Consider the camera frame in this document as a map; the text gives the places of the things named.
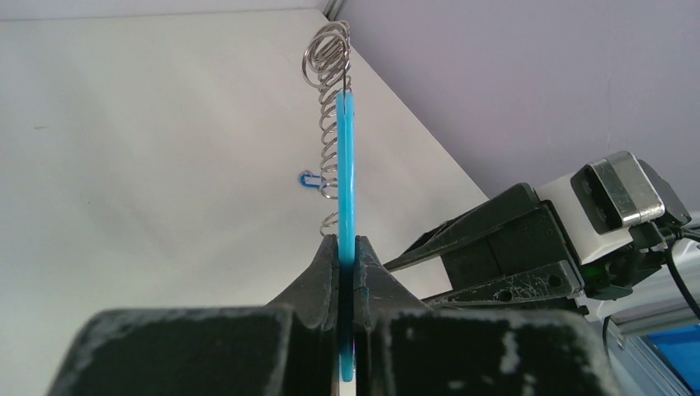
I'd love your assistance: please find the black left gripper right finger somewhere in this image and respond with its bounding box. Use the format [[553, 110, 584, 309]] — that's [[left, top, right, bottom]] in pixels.
[[353, 236, 621, 395]]

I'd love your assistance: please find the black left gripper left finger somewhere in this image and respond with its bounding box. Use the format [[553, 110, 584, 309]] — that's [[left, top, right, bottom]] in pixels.
[[49, 236, 339, 395]]

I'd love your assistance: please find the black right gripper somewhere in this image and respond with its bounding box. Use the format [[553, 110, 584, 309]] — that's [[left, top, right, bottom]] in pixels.
[[384, 183, 586, 314]]

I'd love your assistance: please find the blue key tag with key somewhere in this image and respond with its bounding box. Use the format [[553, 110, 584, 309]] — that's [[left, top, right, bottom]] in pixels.
[[298, 170, 327, 190]]

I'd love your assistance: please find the right camera cable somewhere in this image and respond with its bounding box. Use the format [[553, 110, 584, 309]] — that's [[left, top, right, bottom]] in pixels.
[[661, 229, 700, 321]]

